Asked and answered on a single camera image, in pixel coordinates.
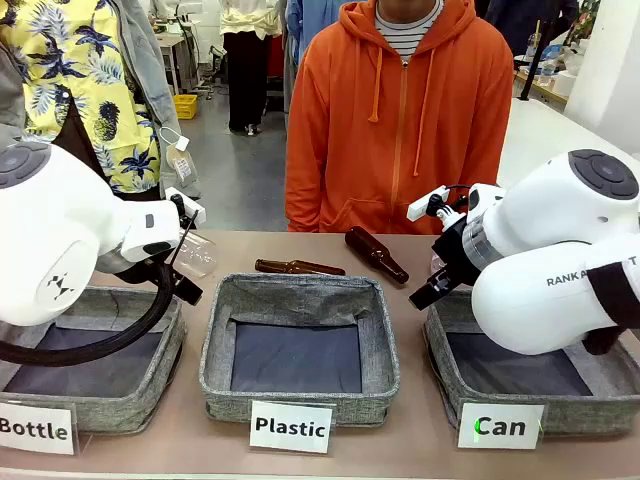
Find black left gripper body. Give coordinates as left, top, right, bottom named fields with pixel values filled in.
left=171, top=272, right=205, bottom=307

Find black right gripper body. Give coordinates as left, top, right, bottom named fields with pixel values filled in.
left=431, top=218, right=490, bottom=292

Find wide brown glass bottle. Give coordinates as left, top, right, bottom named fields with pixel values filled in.
left=344, top=225, right=411, bottom=286

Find slim brown glass bottle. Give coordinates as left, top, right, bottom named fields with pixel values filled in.
left=254, top=258, right=347, bottom=277

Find person right forearm orange sleeve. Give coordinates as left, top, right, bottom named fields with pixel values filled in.
left=284, top=124, right=329, bottom=234

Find person left forearm orange sleeve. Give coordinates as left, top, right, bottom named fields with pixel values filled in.
left=457, top=94, right=516, bottom=194

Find grey basket bottle label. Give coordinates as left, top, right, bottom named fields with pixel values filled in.
left=0, top=284, right=188, bottom=435

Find white sign Can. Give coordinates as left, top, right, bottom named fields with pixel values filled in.
left=455, top=401, right=547, bottom=451

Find grey basket plastic label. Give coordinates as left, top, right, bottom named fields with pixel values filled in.
left=198, top=272, right=402, bottom=430

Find grey basket can label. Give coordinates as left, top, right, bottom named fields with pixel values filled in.
left=423, top=288, right=640, bottom=439

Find clear plastic bottle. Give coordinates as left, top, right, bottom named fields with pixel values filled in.
left=172, top=232, right=220, bottom=279

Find paper tag on jacket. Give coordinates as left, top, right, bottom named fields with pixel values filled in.
left=159, top=126, right=197, bottom=182

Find person in orange hoodie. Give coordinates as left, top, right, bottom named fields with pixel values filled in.
left=284, top=0, right=516, bottom=236

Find white table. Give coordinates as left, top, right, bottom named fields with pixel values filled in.
left=496, top=96, right=640, bottom=191

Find white sign Plastic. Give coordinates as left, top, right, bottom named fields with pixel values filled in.
left=248, top=399, right=336, bottom=456

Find yellow plastic crate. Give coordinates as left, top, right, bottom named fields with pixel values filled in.
left=172, top=93, right=199, bottom=121

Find white paper roll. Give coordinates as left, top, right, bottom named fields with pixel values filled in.
left=555, top=69, right=577, bottom=100

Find black pole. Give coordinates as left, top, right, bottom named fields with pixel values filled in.
left=518, top=19, right=543, bottom=102

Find white sign Bottle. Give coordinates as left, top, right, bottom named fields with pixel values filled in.
left=0, top=399, right=79, bottom=457

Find wooden background desk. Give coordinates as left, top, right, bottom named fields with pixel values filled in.
left=157, top=33, right=189, bottom=97

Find person cream top black trousers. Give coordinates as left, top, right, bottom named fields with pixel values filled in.
left=219, top=0, right=284, bottom=136

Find person yellow floral shirt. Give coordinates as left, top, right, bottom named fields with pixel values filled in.
left=0, top=0, right=202, bottom=202

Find person in dark clothes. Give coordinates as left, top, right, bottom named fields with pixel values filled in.
left=483, top=0, right=581, bottom=57

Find blue hanging garment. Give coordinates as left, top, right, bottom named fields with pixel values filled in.
left=285, top=0, right=349, bottom=66

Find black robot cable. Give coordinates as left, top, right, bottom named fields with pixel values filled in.
left=0, top=259, right=182, bottom=367

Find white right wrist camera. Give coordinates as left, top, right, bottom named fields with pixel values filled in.
left=406, top=184, right=454, bottom=223

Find black arm cable wrap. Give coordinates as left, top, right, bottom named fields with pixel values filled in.
left=581, top=260, right=640, bottom=356

